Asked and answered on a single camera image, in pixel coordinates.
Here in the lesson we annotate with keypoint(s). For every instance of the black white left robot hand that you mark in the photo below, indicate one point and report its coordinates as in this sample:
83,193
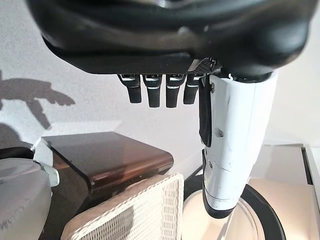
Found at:
150,37

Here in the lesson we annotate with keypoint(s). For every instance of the round washing machine door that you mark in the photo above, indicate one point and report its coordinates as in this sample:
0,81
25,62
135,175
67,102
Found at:
265,207

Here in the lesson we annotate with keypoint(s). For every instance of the dark brown stool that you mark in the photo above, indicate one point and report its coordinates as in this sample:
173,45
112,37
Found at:
107,155

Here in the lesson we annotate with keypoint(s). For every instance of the cream wicker laundry basket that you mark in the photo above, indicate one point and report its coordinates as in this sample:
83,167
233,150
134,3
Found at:
150,212

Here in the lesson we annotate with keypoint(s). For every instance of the white counter cabinet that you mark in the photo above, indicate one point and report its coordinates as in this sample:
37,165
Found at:
280,162

